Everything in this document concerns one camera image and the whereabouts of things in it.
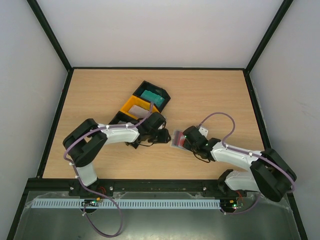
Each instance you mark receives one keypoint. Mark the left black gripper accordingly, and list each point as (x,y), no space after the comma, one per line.
(164,138)

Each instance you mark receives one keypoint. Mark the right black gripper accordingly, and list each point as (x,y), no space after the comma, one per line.
(186,144)

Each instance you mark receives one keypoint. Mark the beige card holder wallet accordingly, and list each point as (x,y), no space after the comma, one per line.
(185,149)

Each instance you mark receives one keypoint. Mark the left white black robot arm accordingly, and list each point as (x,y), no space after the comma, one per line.
(84,143)

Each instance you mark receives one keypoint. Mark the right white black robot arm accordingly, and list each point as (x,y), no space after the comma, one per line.
(262,171)

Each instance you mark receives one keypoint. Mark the green card stack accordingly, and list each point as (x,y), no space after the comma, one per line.
(156,99)

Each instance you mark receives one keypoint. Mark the black bin with red cards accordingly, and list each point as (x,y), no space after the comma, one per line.
(121,118)

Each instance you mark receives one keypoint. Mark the black bin with green cards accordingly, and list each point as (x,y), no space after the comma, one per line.
(145,85)

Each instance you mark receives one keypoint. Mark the yellow bin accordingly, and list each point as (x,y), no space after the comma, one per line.
(134,100)

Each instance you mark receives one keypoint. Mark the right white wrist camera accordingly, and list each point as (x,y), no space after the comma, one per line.
(203,131)

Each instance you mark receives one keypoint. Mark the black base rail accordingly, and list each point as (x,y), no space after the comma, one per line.
(207,188)

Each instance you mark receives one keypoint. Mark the light blue slotted cable duct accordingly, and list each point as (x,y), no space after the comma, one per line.
(60,203)

